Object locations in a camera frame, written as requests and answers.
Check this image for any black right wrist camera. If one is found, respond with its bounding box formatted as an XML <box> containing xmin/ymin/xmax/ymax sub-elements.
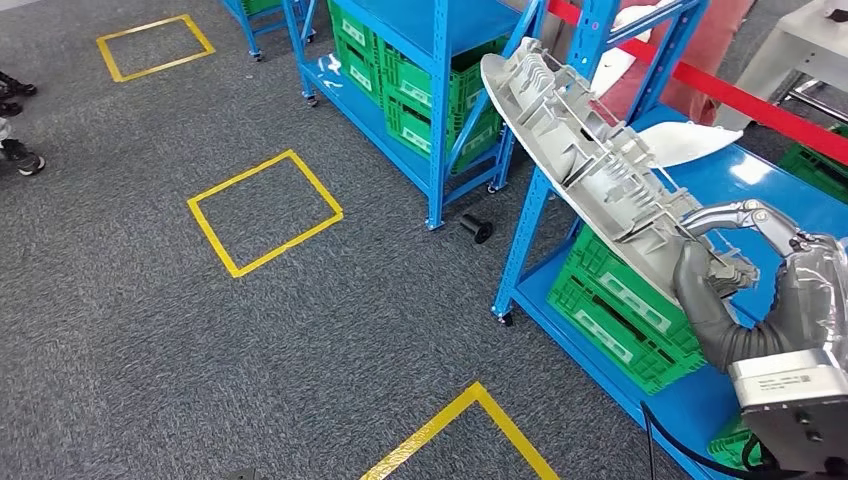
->
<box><xmin>727</xmin><ymin>349</ymin><xmax>848</xmax><ymax>477</ymax></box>

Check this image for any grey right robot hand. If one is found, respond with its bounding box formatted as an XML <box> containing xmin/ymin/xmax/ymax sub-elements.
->
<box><xmin>672</xmin><ymin>198</ymin><xmax>848</xmax><ymax>364</ymax></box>

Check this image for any blue metal shelf rack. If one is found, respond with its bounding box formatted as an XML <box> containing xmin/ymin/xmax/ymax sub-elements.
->
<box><xmin>221</xmin><ymin>0</ymin><xmax>317</xmax><ymax>63</ymax></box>
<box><xmin>281</xmin><ymin>0</ymin><xmax>548</xmax><ymax>232</ymax></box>
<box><xmin>491</xmin><ymin>0</ymin><xmax>848</xmax><ymax>480</ymax></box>

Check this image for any white elongated plastic cover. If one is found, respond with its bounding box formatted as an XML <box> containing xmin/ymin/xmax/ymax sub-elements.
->
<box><xmin>588</xmin><ymin>0</ymin><xmax>678</xmax><ymax>99</ymax></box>

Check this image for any silver plastic hubcap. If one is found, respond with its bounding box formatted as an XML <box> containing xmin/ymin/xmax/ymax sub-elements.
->
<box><xmin>480</xmin><ymin>36</ymin><xmax>760</xmax><ymax>309</ymax></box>

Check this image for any yellow floor tape square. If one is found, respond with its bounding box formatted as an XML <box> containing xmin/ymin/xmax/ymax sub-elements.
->
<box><xmin>359</xmin><ymin>380</ymin><xmax>562</xmax><ymax>480</ymax></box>
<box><xmin>186</xmin><ymin>149</ymin><xmax>345</xmax><ymax>280</ymax></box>

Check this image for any red barrier belt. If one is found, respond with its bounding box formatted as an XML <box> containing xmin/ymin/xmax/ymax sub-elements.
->
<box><xmin>546</xmin><ymin>0</ymin><xmax>848</xmax><ymax>167</ymax></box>

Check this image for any black cylindrical object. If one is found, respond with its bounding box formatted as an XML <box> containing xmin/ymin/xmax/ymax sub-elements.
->
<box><xmin>459</xmin><ymin>212</ymin><xmax>496</xmax><ymax>246</ymax></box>

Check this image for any black camera cable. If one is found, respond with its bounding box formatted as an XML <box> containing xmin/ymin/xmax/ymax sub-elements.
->
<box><xmin>639</xmin><ymin>400</ymin><xmax>783</xmax><ymax>480</ymax></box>

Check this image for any person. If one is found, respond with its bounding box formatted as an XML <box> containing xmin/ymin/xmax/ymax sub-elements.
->
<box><xmin>596</xmin><ymin>0</ymin><xmax>758</xmax><ymax>128</ymax></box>
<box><xmin>0</xmin><ymin>69</ymin><xmax>39</xmax><ymax>119</ymax></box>
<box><xmin>0</xmin><ymin>117</ymin><xmax>47</xmax><ymax>178</ymax></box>

